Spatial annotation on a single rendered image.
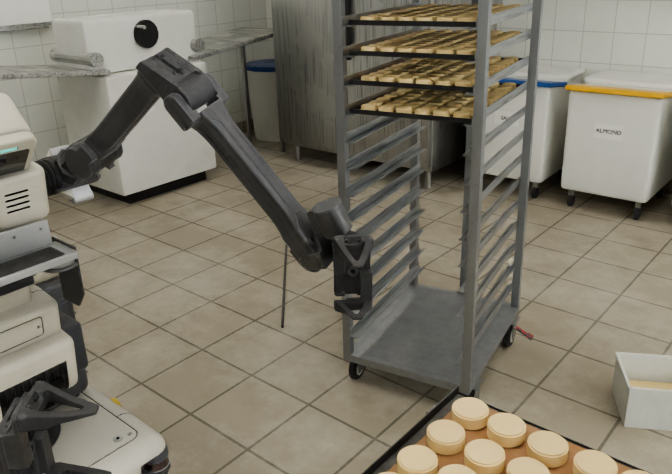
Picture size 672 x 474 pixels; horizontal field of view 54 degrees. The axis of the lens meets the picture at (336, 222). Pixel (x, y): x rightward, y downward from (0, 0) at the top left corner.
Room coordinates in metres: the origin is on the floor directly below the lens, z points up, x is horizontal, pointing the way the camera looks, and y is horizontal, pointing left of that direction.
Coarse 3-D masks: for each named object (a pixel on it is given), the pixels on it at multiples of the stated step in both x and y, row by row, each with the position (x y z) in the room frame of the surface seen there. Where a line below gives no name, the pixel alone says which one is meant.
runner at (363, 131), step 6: (372, 120) 2.25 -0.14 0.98; (378, 120) 2.29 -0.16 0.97; (384, 120) 2.33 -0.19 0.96; (390, 120) 2.36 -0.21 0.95; (396, 120) 2.36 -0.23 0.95; (360, 126) 2.17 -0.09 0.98; (366, 126) 2.21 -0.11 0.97; (372, 126) 2.25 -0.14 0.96; (378, 126) 2.28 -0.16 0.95; (384, 126) 2.28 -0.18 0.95; (348, 132) 2.10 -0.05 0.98; (354, 132) 2.13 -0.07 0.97; (360, 132) 2.17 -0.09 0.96; (366, 132) 2.20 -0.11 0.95; (372, 132) 2.19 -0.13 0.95; (348, 138) 2.10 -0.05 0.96; (354, 138) 2.12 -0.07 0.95; (360, 138) 2.12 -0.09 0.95
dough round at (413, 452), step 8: (408, 448) 0.67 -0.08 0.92; (416, 448) 0.67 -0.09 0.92; (424, 448) 0.67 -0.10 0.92; (400, 456) 0.66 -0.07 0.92; (408, 456) 0.66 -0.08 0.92; (416, 456) 0.66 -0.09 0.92; (424, 456) 0.65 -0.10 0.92; (432, 456) 0.65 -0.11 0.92; (400, 464) 0.64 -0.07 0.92; (408, 464) 0.64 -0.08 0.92; (416, 464) 0.64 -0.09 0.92; (424, 464) 0.64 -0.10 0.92; (432, 464) 0.64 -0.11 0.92; (400, 472) 0.64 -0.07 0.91; (408, 472) 0.63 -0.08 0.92; (416, 472) 0.63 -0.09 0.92; (424, 472) 0.63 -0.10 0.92; (432, 472) 0.63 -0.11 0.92
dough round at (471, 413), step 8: (456, 400) 0.77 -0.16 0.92; (464, 400) 0.76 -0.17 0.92; (472, 400) 0.76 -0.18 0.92; (480, 400) 0.76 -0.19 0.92; (456, 408) 0.75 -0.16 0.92; (464, 408) 0.75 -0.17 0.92; (472, 408) 0.74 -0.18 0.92; (480, 408) 0.74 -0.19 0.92; (488, 408) 0.75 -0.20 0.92; (456, 416) 0.73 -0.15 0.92; (464, 416) 0.73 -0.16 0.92; (472, 416) 0.73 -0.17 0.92; (480, 416) 0.73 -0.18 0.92; (488, 416) 0.74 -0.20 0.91; (464, 424) 0.73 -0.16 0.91; (472, 424) 0.72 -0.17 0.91; (480, 424) 0.72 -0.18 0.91
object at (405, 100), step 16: (384, 96) 2.25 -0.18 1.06; (400, 96) 2.28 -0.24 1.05; (416, 96) 2.25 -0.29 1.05; (432, 96) 2.22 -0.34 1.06; (448, 96) 2.20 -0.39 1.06; (464, 96) 2.19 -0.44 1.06; (496, 96) 2.18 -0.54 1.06; (400, 112) 2.03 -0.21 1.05; (416, 112) 2.00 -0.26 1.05; (432, 112) 2.04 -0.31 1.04; (448, 112) 1.97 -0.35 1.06; (464, 112) 1.95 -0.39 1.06
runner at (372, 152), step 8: (408, 128) 2.52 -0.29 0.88; (416, 128) 2.59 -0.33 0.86; (424, 128) 2.60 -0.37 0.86; (392, 136) 2.39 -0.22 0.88; (400, 136) 2.46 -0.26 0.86; (408, 136) 2.47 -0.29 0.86; (376, 144) 2.28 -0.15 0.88; (384, 144) 2.33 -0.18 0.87; (392, 144) 2.36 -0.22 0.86; (360, 152) 2.17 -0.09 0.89; (368, 152) 2.22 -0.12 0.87; (376, 152) 2.26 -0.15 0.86; (352, 160) 2.12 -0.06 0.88; (360, 160) 2.17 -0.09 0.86; (368, 160) 2.17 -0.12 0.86; (352, 168) 2.08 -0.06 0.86
